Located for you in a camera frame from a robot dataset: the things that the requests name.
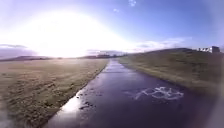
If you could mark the distant buildings and trees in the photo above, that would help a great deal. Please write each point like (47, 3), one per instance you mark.
(103, 55)

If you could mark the dark wet asphalt path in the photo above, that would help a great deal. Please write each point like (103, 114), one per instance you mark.
(123, 100)

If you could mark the white painted path marking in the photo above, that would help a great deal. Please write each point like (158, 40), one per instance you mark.
(161, 93)

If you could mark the grassy hill slope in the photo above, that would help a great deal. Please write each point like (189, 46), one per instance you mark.
(180, 66)

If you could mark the flat dry grass field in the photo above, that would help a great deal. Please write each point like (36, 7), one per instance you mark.
(36, 86)

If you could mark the white building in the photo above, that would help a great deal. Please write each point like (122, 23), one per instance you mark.
(210, 49)

